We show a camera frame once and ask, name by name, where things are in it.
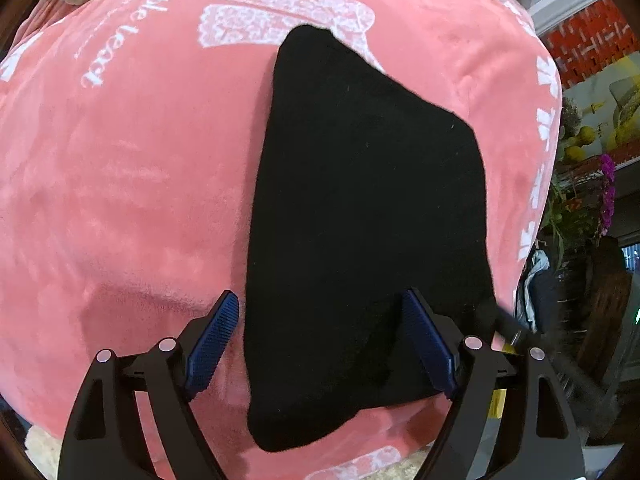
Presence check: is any black small garment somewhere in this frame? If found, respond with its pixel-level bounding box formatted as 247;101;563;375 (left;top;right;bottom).
244;25;494;452

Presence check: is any purple orchid flower arrangement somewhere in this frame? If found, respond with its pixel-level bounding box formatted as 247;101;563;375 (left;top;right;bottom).
540;154;616;261

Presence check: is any pink fleece blanket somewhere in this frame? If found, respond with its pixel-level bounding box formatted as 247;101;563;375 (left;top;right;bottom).
1;0;562;479

